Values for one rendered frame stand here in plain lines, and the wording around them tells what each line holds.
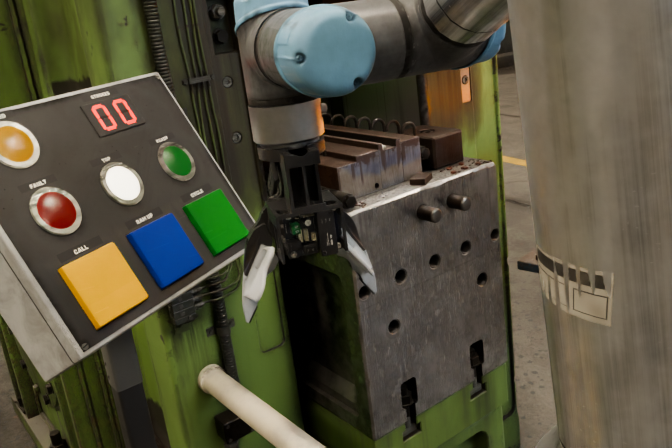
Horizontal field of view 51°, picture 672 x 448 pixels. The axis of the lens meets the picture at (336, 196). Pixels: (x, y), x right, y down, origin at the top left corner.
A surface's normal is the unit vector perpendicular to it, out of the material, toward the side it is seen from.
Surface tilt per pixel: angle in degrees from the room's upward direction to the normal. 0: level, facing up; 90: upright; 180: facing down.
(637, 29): 85
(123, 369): 90
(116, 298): 60
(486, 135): 90
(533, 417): 0
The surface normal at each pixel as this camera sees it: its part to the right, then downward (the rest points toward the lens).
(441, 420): 0.60, 0.15
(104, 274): 0.70, -0.45
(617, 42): -0.42, 0.24
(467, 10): -0.44, 0.84
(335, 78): 0.39, 0.21
